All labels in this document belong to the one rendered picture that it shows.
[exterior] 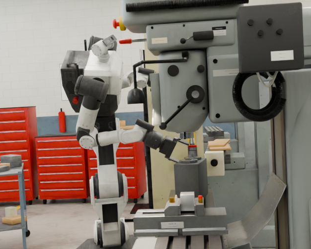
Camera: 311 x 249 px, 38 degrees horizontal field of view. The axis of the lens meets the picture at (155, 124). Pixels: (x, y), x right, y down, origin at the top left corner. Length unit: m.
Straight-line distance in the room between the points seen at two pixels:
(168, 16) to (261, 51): 0.43
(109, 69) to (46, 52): 9.21
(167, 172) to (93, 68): 1.53
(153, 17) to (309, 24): 0.58
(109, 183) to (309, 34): 1.27
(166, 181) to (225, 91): 1.99
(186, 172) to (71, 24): 9.42
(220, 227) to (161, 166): 1.96
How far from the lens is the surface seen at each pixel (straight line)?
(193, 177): 2.19
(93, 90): 2.20
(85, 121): 2.29
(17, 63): 11.73
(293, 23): 1.54
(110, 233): 2.66
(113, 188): 2.46
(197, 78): 1.76
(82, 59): 2.43
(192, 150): 2.32
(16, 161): 4.98
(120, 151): 6.47
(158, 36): 1.76
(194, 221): 1.72
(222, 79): 1.74
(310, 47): 1.81
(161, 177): 3.64
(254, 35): 1.51
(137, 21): 1.77
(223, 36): 1.76
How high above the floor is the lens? 1.44
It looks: 3 degrees down
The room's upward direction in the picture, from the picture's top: 3 degrees counter-clockwise
